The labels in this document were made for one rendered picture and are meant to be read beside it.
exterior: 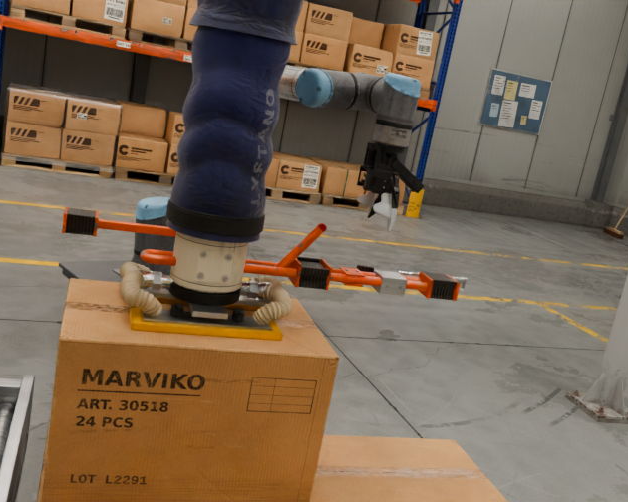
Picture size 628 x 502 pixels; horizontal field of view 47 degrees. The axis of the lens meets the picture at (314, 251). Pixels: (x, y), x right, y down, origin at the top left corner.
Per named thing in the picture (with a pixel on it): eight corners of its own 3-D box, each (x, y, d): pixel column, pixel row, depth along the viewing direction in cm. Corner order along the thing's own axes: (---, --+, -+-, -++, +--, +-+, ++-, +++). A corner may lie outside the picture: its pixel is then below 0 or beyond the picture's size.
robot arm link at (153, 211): (127, 244, 254) (129, 195, 250) (171, 241, 264) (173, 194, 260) (144, 255, 242) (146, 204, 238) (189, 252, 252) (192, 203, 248)
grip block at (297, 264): (295, 288, 173) (300, 265, 172) (286, 276, 182) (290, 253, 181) (328, 291, 176) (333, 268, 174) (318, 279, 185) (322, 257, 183)
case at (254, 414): (40, 512, 154) (58, 338, 144) (54, 420, 191) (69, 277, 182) (308, 512, 171) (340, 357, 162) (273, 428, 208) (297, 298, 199)
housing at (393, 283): (379, 294, 181) (383, 277, 180) (370, 285, 187) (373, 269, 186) (404, 296, 183) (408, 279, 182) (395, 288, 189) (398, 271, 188)
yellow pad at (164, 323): (130, 331, 155) (133, 309, 154) (129, 314, 164) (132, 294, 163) (282, 342, 165) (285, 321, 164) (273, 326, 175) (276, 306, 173)
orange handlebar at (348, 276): (91, 261, 160) (92, 246, 160) (94, 228, 188) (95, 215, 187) (461, 298, 188) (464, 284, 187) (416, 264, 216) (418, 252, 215)
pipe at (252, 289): (132, 312, 156) (135, 287, 155) (129, 277, 179) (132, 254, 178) (282, 324, 166) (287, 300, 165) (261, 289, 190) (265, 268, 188)
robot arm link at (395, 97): (403, 75, 179) (432, 80, 172) (393, 125, 182) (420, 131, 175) (375, 69, 174) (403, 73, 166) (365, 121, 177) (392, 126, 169)
